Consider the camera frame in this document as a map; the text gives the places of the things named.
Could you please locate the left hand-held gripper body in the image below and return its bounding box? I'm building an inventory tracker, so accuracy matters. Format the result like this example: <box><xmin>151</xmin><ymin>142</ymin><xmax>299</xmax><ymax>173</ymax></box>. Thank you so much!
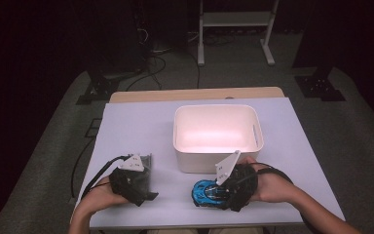
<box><xmin>108</xmin><ymin>153</ymin><xmax>154</xmax><ymax>208</ymax></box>

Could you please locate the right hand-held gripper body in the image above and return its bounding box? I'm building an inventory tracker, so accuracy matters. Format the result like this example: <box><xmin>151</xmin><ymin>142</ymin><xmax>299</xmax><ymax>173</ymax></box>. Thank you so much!
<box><xmin>214</xmin><ymin>149</ymin><xmax>260</xmax><ymax>214</ymax></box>

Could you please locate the grey fluffy cloth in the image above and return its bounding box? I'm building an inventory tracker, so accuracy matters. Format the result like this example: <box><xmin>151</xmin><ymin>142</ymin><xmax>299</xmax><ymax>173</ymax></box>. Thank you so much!
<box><xmin>128</xmin><ymin>153</ymin><xmax>154</xmax><ymax>196</ymax></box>

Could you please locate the white plastic bin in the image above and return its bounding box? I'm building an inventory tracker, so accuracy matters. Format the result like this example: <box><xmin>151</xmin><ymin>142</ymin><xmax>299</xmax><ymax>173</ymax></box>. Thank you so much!
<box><xmin>172</xmin><ymin>103</ymin><xmax>265</xmax><ymax>175</ymax></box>

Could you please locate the person's right hand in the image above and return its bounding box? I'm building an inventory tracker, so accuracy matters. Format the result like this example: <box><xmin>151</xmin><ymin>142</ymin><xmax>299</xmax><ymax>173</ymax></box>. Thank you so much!
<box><xmin>239</xmin><ymin>156</ymin><xmax>302</xmax><ymax>205</ymax></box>

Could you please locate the person's left hand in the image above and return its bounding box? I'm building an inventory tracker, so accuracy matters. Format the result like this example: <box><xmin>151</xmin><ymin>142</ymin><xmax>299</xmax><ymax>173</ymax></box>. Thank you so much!
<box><xmin>77</xmin><ymin>175</ymin><xmax>130</xmax><ymax>215</ymax></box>

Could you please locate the black stand base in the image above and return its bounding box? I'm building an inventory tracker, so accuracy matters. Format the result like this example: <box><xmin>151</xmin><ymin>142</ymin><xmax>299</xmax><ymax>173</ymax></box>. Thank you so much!
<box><xmin>293</xmin><ymin>66</ymin><xmax>347</xmax><ymax>102</ymax></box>
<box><xmin>75</xmin><ymin>69</ymin><xmax>121</xmax><ymax>105</ymax></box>

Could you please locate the white metal stand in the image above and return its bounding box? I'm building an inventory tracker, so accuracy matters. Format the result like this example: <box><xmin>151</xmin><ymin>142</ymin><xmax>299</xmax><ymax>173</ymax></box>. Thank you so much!
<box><xmin>197</xmin><ymin>0</ymin><xmax>280</xmax><ymax>67</ymax></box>

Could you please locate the black floor cable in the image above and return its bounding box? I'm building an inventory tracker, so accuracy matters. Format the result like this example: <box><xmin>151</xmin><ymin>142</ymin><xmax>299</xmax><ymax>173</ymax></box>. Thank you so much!
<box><xmin>70</xmin><ymin>137</ymin><xmax>95</xmax><ymax>199</ymax></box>
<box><xmin>125</xmin><ymin>55</ymin><xmax>168</xmax><ymax>92</ymax></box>

